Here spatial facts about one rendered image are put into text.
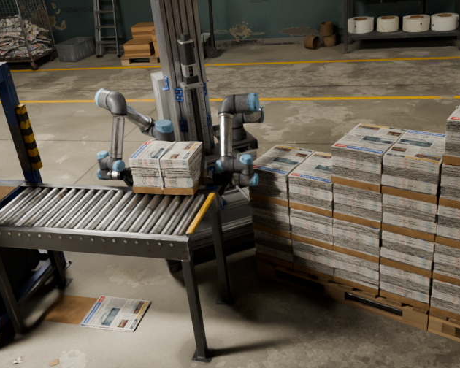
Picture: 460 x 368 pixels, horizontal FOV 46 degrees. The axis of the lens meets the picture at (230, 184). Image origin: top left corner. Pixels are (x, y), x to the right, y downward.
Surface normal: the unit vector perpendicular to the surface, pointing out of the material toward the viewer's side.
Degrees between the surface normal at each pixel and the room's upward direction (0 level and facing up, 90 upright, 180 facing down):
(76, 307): 0
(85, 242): 90
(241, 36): 90
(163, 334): 0
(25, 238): 90
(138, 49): 89
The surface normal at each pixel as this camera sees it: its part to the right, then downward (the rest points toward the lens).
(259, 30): -0.26, 0.47
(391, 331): -0.11, -0.88
